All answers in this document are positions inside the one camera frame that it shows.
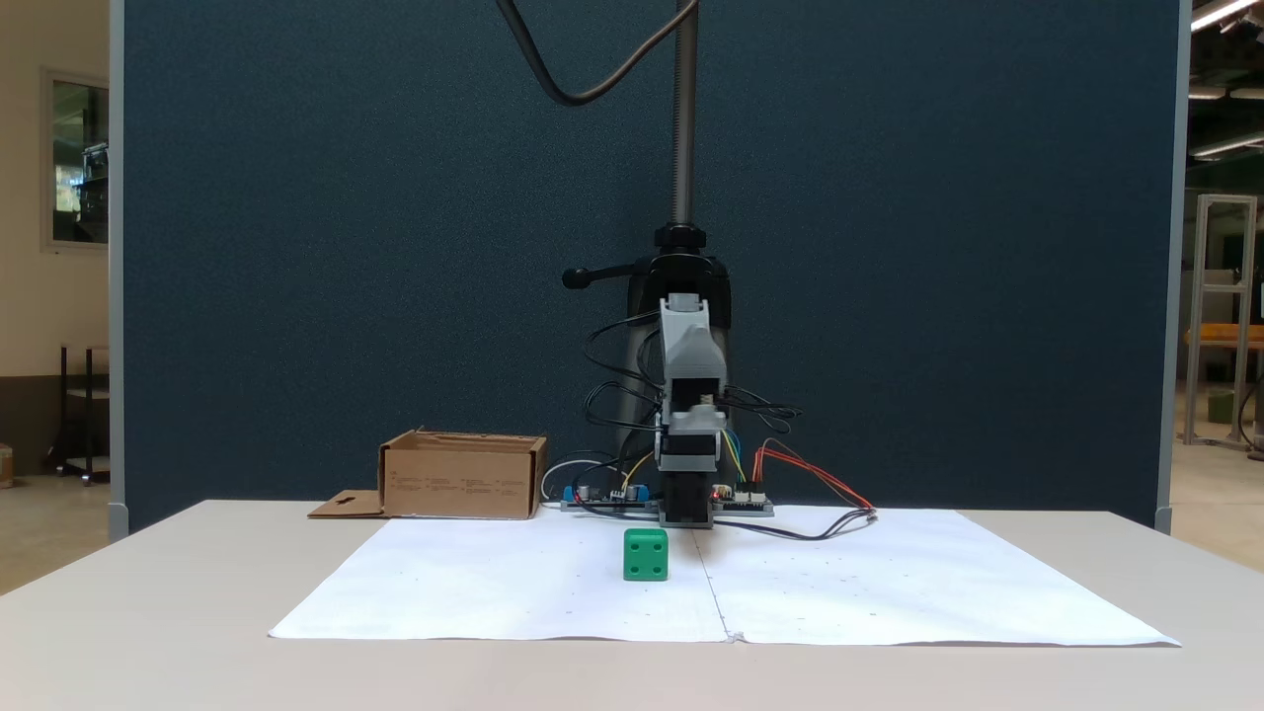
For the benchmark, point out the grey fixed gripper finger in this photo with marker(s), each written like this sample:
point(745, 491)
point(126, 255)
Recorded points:
point(691, 355)

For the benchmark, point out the green dice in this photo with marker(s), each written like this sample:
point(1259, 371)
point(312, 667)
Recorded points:
point(646, 558)

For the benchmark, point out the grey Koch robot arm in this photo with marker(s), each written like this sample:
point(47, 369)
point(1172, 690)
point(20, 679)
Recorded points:
point(687, 499)

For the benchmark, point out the green bin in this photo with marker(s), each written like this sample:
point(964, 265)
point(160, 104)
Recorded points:
point(1221, 407)

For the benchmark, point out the circuit board with white connectors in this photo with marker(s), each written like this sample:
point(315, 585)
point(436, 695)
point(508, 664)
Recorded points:
point(746, 504)

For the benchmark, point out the circuit board with blue parts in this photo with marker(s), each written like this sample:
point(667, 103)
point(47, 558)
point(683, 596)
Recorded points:
point(602, 502)

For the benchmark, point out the black and grey tripod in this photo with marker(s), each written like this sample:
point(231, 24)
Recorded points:
point(685, 118)

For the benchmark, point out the white paper sheet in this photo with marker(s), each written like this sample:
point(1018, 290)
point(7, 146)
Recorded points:
point(889, 583)
point(513, 583)

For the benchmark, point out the brown cardboard box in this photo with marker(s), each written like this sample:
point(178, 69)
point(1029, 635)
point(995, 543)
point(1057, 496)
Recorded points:
point(454, 484)

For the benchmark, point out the dark blue partition panel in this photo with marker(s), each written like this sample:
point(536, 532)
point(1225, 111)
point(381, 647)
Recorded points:
point(296, 247)

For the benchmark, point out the orange table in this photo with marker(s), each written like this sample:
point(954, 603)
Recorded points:
point(1224, 336)

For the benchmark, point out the black shelf cart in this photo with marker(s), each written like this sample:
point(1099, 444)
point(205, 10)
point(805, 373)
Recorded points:
point(87, 395)

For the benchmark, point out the ceiling light strip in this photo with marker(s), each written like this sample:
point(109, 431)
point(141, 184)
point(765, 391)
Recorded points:
point(1220, 12)

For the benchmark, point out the aluminium profile frame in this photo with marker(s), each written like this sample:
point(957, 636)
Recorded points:
point(1197, 316)

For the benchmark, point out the window with white frame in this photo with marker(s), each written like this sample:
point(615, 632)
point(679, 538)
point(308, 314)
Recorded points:
point(79, 158)

